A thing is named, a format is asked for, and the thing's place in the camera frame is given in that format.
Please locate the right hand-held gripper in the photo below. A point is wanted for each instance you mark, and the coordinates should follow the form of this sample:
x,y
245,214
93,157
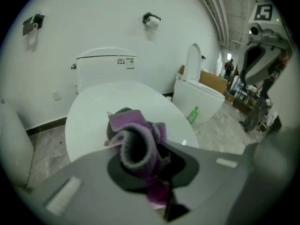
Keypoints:
x,y
269,39

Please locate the white toilet lid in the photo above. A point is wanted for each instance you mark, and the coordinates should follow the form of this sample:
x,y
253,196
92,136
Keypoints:
x,y
93,116

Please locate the nearly empty toilet paper roll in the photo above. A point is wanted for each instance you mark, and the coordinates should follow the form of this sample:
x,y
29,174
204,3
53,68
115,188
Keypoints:
x,y
31,39

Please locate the green bottle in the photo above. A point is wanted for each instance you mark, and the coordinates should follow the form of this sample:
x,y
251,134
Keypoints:
x,y
194,115

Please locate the white tankless toilet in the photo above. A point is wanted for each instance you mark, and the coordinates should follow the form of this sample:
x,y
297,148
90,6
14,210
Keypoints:
x,y
199,95

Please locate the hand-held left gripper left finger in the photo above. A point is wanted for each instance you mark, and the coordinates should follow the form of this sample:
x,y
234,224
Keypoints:
x,y
114,174

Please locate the white egg-shaped toilet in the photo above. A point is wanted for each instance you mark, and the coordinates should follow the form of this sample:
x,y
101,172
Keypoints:
x,y
14,144

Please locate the plain cardboard box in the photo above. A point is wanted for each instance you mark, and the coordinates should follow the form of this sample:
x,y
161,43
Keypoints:
x,y
213,83

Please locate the white toilet with tank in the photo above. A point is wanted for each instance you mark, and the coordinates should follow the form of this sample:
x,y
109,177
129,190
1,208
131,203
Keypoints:
x,y
100,71

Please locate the cluttered equipment rack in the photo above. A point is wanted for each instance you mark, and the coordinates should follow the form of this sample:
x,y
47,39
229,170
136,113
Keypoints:
x,y
255,111

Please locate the white ceiling pipes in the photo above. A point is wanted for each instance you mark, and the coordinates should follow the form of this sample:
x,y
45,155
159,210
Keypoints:
x,y
218,13

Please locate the pink bottle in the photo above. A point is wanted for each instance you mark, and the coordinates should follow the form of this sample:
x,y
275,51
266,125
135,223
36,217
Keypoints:
x,y
214,72

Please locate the full toilet paper roll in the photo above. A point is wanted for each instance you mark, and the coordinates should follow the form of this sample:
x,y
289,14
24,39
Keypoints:
x,y
153,23

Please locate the purple and grey cleaning cloth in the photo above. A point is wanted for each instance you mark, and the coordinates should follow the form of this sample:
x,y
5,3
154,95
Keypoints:
x,y
140,135

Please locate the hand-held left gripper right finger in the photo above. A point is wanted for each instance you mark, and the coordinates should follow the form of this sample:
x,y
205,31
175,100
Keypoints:
x,y
185,170

